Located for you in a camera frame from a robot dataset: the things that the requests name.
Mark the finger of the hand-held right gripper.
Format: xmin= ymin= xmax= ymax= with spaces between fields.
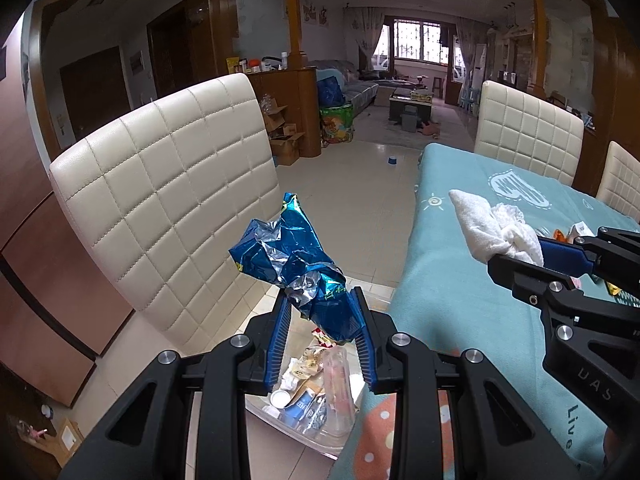
xmin=540 ymin=227 xmax=640 ymax=285
xmin=487 ymin=254 xmax=640 ymax=333

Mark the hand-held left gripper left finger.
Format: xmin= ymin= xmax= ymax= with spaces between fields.
xmin=59 ymin=290 xmax=296 ymax=480

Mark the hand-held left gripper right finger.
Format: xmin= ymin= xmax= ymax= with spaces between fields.
xmin=349 ymin=287 xmax=583 ymax=480

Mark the cream wrapper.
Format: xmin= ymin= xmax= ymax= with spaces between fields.
xmin=289 ymin=347 xmax=323 ymax=381

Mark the blue beige wrapper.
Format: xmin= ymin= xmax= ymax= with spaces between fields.
xmin=287 ymin=390 xmax=326 ymax=423

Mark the white tissue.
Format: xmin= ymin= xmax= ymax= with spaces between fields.
xmin=448 ymin=189 xmax=545 ymax=267

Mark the blue foil wrapper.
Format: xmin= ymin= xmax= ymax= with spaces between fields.
xmin=229 ymin=192 xmax=358 ymax=346

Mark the clear plastic bin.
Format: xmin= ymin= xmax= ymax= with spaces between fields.
xmin=244 ymin=280 xmax=401 ymax=461

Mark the yellow wrapper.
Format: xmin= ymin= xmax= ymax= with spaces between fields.
xmin=605 ymin=282 xmax=640 ymax=307

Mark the teal printed tablecloth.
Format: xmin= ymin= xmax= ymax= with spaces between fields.
xmin=327 ymin=142 xmax=640 ymax=480

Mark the cream quilted dining chair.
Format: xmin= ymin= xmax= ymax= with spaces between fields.
xmin=595 ymin=141 xmax=640 ymax=222
xmin=49 ymin=72 xmax=282 ymax=356
xmin=472 ymin=80 xmax=585 ymax=187

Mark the pile of cardboard boxes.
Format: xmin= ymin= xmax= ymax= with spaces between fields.
xmin=260 ymin=92 xmax=306 ymax=166

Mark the coffee table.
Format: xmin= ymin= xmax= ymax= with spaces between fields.
xmin=389 ymin=87 xmax=435 ymax=121

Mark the white standing air conditioner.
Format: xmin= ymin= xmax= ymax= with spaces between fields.
xmin=472 ymin=44 xmax=488 ymax=86

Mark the green printed bag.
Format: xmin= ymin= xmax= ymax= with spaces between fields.
xmin=320 ymin=104 xmax=355 ymax=145

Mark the sheer curtain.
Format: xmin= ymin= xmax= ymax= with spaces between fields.
xmin=345 ymin=7 xmax=386 ymax=73
xmin=451 ymin=15 xmax=476 ymax=107

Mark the wooden low cabinet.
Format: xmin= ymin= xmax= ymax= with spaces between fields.
xmin=247 ymin=66 xmax=322 ymax=159

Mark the reddish brown cabinet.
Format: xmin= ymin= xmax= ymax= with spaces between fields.
xmin=0 ymin=50 xmax=133 ymax=408

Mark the grey sofa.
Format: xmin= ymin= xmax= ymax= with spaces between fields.
xmin=307 ymin=59 xmax=381 ymax=111

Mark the blue bag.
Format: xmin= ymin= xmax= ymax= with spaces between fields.
xmin=317 ymin=76 xmax=346 ymax=108

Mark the barred window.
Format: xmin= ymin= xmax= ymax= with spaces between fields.
xmin=392 ymin=19 xmax=444 ymax=63

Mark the dark wooden door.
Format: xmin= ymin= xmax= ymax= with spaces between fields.
xmin=60 ymin=46 xmax=132 ymax=133

